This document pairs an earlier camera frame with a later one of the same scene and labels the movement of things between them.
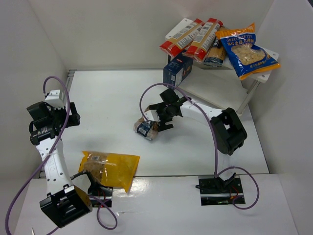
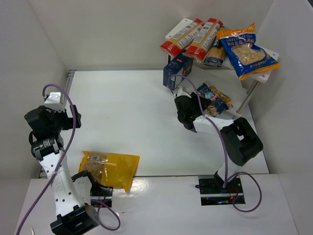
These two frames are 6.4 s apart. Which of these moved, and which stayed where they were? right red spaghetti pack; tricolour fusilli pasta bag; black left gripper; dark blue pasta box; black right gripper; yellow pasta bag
Moved: tricolour fusilli pasta bag; black right gripper
Stayed: right red spaghetti pack; black left gripper; dark blue pasta box; yellow pasta bag
